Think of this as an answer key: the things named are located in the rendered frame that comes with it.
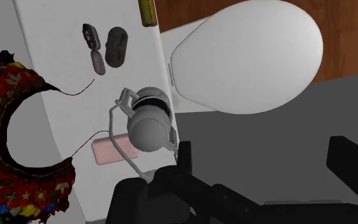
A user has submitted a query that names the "pink flat bar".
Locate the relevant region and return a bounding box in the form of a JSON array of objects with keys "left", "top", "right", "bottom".
[{"left": 91, "top": 133, "right": 140, "bottom": 166}]

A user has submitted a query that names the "grey clip-top jar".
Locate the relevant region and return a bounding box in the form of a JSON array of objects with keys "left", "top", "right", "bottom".
[{"left": 109, "top": 87, "right": 179, "bottom": 184}]

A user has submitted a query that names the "grey two-part oval capsule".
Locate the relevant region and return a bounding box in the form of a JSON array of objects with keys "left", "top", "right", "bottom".
[{"left": 81, "top": 23, "right": 107, "bottom": 76}]

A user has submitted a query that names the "olive yellow stick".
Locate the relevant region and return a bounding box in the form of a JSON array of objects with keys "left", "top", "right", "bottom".
[{"left": 137, "top": 0, "right": 158, "bottom": 27}]

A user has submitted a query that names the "dark brown oval case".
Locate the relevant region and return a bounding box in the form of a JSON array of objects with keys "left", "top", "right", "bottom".
[{"left": 104, "top": 26, "right": 129, "bottom": 68}]

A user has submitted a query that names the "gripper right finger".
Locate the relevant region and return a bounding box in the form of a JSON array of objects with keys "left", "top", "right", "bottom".
[{"left": 263, "top": 136, "right": 358, "bottom": 224}]

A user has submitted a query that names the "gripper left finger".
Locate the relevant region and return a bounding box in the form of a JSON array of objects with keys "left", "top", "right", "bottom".
[{"left": 106, "top": 141, "right": 260, "bottom": 224}]

